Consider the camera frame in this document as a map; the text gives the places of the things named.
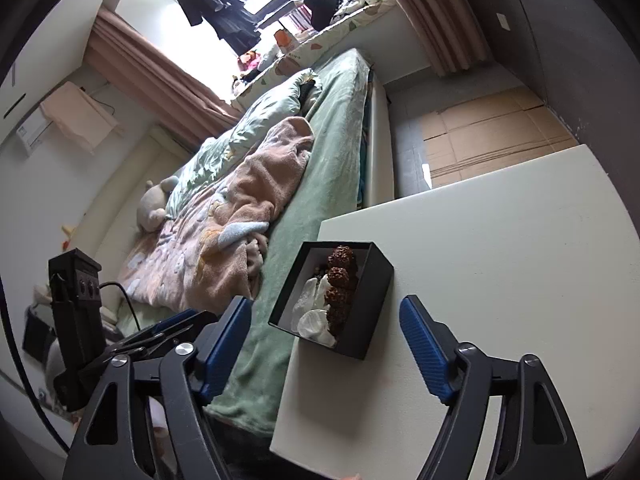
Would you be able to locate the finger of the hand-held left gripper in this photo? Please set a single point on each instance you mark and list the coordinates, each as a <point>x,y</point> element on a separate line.
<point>165,338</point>
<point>172,321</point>

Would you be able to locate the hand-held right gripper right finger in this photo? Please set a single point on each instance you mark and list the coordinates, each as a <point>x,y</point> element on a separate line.
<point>422,345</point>

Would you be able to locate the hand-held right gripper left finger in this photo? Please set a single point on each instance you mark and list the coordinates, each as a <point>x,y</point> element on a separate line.
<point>227,345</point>

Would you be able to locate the black jewelry box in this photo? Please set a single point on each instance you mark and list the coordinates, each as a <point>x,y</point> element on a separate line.
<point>372,300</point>

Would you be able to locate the beige plush toy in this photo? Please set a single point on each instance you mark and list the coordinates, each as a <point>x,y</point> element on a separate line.
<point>150,210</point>

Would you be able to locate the cream bed headboard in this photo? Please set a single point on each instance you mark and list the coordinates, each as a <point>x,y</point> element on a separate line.
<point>125,175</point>

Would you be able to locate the pink fleece blanket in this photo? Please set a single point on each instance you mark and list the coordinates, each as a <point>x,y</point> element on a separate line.
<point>250,185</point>

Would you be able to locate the light green floral quilt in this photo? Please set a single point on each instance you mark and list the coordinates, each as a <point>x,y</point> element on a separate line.
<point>225,150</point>

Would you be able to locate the white air conditioner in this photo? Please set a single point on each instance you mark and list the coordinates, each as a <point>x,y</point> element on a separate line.
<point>32,130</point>

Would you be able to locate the pink cloth cover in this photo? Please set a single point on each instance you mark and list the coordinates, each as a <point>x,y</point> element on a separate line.
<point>80,115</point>

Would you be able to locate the green bed sheet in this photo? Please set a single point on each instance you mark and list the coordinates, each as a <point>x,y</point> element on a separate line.
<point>320,160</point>

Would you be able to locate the flattened cardboard sheets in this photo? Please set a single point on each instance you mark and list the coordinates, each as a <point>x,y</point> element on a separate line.
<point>490,130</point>

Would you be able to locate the pink-brown curtain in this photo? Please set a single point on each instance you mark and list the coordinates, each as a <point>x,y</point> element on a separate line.
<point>430,15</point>
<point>150,70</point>

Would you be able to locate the orange box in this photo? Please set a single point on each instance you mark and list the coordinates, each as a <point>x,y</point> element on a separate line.
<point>285,39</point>

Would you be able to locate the printed window seat cushion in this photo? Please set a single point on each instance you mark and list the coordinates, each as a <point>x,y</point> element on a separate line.
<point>320,40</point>

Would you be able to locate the dark cloth pile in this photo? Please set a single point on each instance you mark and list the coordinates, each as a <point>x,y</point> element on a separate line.
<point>322,2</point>

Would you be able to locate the white bed frame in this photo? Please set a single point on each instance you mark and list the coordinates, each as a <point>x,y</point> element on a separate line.
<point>380,150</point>

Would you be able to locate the white wall switch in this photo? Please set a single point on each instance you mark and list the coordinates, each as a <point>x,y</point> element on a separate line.
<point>503,21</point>

